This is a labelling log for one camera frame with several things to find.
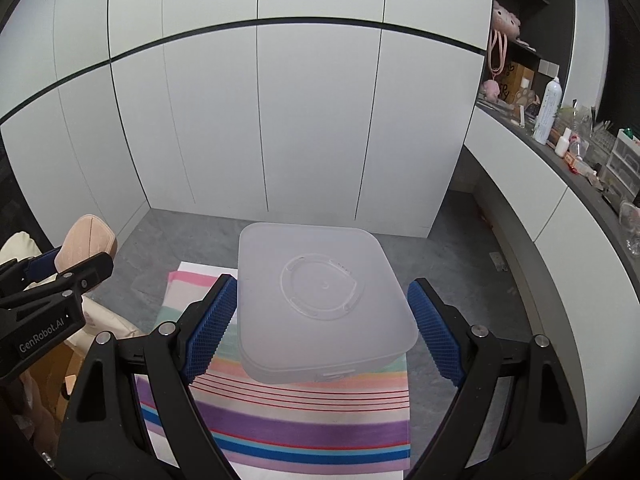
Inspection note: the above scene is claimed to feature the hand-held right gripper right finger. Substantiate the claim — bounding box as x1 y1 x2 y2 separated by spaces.
407 277 587 480

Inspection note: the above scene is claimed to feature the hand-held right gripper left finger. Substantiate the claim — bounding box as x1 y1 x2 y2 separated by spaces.
59 274 241 480

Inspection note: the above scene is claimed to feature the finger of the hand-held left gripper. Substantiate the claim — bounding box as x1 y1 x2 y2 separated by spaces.
0 251 115 323
0 246 63 291

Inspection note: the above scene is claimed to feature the wooden brush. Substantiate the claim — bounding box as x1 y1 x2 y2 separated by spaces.
52 214 118 273

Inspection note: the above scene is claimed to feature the brown cardboard box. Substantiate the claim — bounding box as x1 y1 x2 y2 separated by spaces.
27 342 83 413

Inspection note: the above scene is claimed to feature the translucent square plastic box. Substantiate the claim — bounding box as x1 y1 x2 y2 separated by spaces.
237 222 420 386

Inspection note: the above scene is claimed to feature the person's left hand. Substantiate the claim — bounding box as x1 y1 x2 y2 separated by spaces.
12 375 58 456

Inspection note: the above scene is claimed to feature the cream padded chair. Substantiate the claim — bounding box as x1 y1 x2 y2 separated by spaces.
0 232 146 351

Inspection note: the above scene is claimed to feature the striped multicolour cloth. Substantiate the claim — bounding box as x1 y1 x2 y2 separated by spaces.
135 270 413 471

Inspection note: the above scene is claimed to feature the white sideboard dark top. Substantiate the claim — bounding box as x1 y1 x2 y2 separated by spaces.
462 100 640 466

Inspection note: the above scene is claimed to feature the clear glass jar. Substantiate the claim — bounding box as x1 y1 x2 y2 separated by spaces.
620 200 640 256

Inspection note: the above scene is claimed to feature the white built-in wardrobe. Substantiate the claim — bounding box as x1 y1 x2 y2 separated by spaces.
0 0 496 238

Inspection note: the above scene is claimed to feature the tall white spray bottle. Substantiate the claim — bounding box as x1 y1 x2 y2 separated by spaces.
532 77 562 146

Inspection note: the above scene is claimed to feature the clear drawer organiser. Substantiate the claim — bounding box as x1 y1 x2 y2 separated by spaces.
600 129 640 201

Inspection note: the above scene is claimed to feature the clear acrylic organiser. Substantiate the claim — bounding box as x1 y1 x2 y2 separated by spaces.
557 105 596 136

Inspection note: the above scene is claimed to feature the brown paw print carton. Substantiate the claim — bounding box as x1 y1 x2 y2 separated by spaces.
500 62 541 106

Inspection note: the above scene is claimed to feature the large pink plush toy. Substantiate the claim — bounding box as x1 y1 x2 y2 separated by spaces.
492 0 523 41

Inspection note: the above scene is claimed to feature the pink bag strap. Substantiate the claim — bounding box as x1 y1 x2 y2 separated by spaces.
487 30 508 81

